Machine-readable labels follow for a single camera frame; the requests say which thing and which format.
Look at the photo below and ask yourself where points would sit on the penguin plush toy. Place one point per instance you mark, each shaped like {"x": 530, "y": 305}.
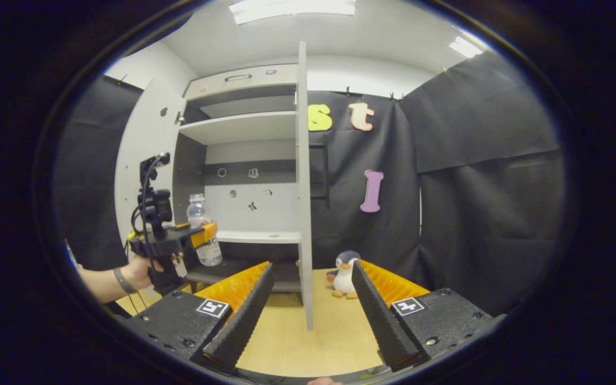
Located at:
{"x": 345, "y": 272}

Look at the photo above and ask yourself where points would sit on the black backdrop cloth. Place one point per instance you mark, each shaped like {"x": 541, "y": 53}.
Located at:
{"x": 474, "y": 214}

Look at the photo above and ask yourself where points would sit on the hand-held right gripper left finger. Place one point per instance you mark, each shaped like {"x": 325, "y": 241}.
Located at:
{"x": 244, "y": 315}

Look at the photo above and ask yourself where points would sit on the grey wristband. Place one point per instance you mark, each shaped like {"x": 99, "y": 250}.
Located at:
{"x": 123, "y": 280}

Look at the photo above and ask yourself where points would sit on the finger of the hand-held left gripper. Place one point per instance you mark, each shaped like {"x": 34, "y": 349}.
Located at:
{"x": 203, "y": 235}

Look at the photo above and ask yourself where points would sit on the white and grey cabinet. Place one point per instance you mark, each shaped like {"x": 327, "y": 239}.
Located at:
{"x": 244, "y": 125}

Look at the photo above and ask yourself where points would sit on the white cabinet door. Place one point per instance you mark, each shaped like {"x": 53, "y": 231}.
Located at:
{"x": 302, "y": 187}
{"x": 145, "y": 133}

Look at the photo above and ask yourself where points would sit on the small ceiling light panel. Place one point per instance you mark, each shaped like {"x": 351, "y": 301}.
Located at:
{"x": 466, "y": 47}

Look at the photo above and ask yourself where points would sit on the white cabinet drawer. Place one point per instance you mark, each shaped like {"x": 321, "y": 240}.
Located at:
{"x": 244, "y": 80}

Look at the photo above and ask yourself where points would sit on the clear plastic bottle red label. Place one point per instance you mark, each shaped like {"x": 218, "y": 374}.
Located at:
{"x": 198, "y": 211}

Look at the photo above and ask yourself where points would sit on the large ceiling light panel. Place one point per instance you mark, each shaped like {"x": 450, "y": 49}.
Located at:
{"x": 292, "y": 9}

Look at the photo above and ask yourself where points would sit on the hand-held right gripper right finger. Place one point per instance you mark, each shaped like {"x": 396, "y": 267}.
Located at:
{"x": 380, "y": 315}

